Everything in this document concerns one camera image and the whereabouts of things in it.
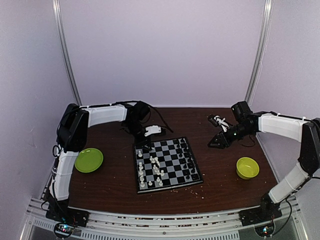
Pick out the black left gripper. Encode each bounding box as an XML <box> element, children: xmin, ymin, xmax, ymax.
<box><xmin>124</xmin><ymin>120</ymin><xmax>152</xmax><ymax>151</ymax></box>

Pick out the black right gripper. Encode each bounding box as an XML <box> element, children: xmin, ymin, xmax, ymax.
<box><xmin>208</xmin><ymin>122</ymin><xmax>254</xmax><ymax>149</ymax></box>

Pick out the black white chessboard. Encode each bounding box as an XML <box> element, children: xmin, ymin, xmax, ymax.
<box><xmin>133</xmin><ymin>136</ymin><xmax>204</xmax><ymax>194</ymax></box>

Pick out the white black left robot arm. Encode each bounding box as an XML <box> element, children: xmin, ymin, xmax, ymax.
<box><xmin>45</xmin><ymin>100</ymin><xmax>172</xmax><ymax>222</ymax></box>

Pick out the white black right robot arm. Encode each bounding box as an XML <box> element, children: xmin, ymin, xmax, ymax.
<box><xmin>207</xmin><ymin>101</ymin><xmax>320</xmax><ymax>222</ymax></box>

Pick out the yellow-green bowl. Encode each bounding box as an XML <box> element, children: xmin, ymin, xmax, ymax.
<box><xmin>236</xmin><ymin>157</ymin><xmax>260</xmax><ymax>180</ymax></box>

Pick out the green plate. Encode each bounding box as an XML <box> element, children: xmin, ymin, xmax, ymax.
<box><xmin>74</xmin><ymin>148</ymin><xmax>104</xmax><ymax>173</ymax></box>

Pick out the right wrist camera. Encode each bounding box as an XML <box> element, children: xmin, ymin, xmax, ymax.
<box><xmin>207</xmin><ymin>114</ymin><xmax>230</xmax><ymax>132</ymax></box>

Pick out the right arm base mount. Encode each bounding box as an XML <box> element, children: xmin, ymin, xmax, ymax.
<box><xmin>238</xmin><ymin>207</ymin><xmax>282</xmax><ymax>238</ymax></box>

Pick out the aluminium front rail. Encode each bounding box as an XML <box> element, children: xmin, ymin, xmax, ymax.
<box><xmin>19</xmin><ymin>196</ymin><xmax>308</xmax><ymax>240</ymax></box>

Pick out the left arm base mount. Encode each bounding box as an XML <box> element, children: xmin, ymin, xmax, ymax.
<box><xmin>45</xmin><ymin>208</ymin><xmax>90</xmax><ymax>239</ymax></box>

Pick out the right aluminium frame post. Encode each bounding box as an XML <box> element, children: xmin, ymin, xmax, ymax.
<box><xmin>245</xmin><ymin>0</ymin><xmax>274</xmax><ymax>106</ymax></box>

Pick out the aluminium frame post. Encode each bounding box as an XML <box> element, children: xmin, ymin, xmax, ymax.
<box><xmin>245</xmin><ymin>0</ymin><xmax>274</xmax><ymax>106</ymax></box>
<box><xmin>52</xmin><ymin>0</ymin><xmax>82</xmax><ymax>106</ymax></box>

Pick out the left aluminium frame post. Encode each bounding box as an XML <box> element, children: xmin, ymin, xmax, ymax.
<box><xmin>52</xmin><ymin>0</ymin><xmax>82</xmax><ymax>106</ymax></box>

